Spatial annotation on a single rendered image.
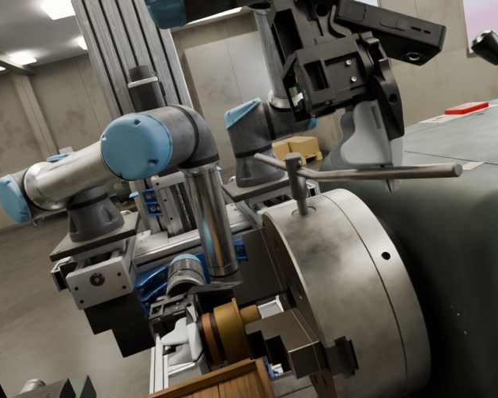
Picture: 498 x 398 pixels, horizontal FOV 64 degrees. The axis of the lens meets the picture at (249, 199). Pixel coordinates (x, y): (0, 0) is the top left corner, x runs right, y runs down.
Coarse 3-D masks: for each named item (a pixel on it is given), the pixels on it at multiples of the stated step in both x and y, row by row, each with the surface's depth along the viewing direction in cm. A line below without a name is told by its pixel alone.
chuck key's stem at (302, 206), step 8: (296, 152) 52; (288, 160) 51; (296, 160) 51; (288, 168) 52; (296, 168) 51; (288, 176) 53; (296, 176) 52; (296, 184) 52; (304, 184) 53; (296, 192) 53; (304, 192) 53; (296, 200) 54; (304, 200) 54; (304, 208) 54
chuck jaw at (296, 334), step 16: (272, 320) 56; (288, 320) 55; (304, 320) 53; (256, 336) 54; (272, 336) 52; (288, 336) 51; (304, 336) 49; (256, 352) 55; (272, 352) 52; (288, 352) 48; (304, 352) 48; (320, 352) 48; (336, 352) 47; (304, 368) 48; (320, 368) 48; (336, 368) 47
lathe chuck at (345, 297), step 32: (288, 224) 53; (320, 224) 52; (288, 256) 51; (320, 256) 49; (352, 256) 48; (320, 288) 47; (352, 288) 47; (384, 288) 47; (320, 320) 46; (352, 320) 46; (384, 320) 46; (352, 352) 47; (384, 352) 47; (320, 384) 58; (352, 384) 47; (384, 384) 48
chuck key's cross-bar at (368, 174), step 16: (256, 160) 60; (272, 160) 56; (304, 176) 50; (320, 176) 47; (336, 176) 44; (352, 176) 42; (368, 176) 40; (384, 176) 38; (400, 176) 36; (416, 176) 34; (432, 176) 33; (448, 176) 32
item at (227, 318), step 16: (224, 304) 61; (256, 304) 60; (208, 320) 58; (224, 320) 57; (240, 320) 56; (256, 320) 58; (208, 336) 56; (224, 336) 56; (240, 336) 56; (208, 352) 56; (224, 352) 57; (240, 352) 57
